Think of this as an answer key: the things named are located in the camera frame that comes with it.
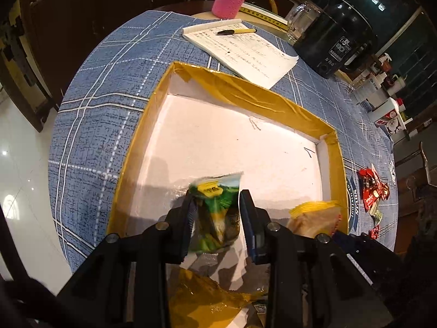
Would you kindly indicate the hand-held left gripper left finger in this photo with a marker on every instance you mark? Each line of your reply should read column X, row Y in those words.
column 191, row 215

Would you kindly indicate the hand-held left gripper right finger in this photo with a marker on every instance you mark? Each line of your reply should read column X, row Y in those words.
column 249, row 225

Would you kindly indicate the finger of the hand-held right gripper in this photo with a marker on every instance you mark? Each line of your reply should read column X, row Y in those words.
column 362, row 242

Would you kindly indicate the small red candy packet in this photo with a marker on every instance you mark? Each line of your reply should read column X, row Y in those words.
column 374, row 233

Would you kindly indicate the green pea snack packet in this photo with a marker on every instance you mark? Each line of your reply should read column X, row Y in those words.
column 218, row 211

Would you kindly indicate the red snack packet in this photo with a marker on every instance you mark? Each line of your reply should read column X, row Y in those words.
column 379, row 193

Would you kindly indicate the tan bread packet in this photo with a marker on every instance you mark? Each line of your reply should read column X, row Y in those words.
column 312, row 220

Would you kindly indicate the white tray with yellow rim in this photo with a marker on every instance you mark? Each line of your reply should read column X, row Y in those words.
column 222, row 136

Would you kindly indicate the white box with black print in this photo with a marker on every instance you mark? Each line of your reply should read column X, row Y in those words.
column 396, row 128

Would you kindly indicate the white carton with red print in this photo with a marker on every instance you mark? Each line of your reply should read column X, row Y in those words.
column 385, row 112

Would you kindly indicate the white written notebook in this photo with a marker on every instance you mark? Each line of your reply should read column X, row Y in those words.
column 245, row 54

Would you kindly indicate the yellow black pen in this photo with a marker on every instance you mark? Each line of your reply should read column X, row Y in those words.
column 235, row 31

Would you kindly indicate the black electric pot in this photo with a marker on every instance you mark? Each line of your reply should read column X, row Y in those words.
column 334, row 37

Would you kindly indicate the dark wooden cabinet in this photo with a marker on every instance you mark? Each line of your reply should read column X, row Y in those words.
column 102, row 27

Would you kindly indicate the clear glass mug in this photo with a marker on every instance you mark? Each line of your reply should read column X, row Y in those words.
column 302, row 22

